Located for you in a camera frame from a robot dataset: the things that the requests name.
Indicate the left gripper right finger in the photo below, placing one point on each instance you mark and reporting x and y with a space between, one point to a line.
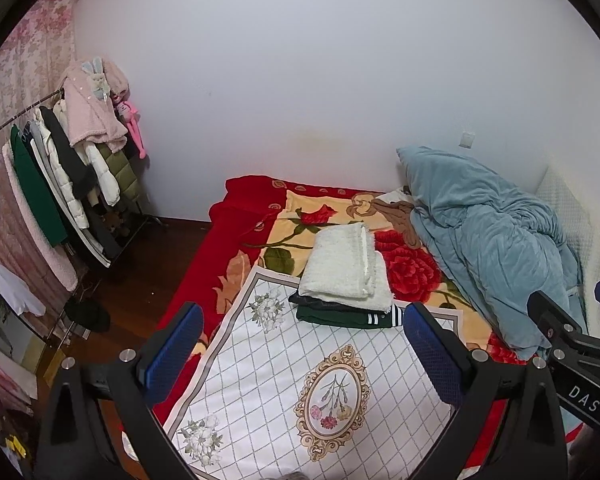
509 411

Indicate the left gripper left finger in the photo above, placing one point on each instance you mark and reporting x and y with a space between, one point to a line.
74 440

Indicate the white fluffy sweater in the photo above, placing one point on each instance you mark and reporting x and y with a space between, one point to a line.
344 267

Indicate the clothes rack with hanging clothes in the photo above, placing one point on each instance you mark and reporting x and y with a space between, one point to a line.
100 213

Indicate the white checkered headboard cover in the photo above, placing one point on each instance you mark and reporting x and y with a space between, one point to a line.
582 231

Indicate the light blue quilt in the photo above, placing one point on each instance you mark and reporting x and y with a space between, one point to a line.
495 242

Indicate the white floral grid bedsheet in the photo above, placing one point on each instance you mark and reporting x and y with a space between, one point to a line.
274 395

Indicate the dark green striped garment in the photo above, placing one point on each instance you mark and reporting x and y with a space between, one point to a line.
358 319

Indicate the red floral blanket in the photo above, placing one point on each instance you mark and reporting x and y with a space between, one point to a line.
271 224

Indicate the pink fluffy hanging garment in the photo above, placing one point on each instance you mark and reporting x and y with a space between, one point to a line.
89 86

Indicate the pink patterned curtain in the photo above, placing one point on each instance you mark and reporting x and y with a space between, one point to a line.
32 59

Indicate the white wall socket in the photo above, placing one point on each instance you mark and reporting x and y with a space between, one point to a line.
467 139

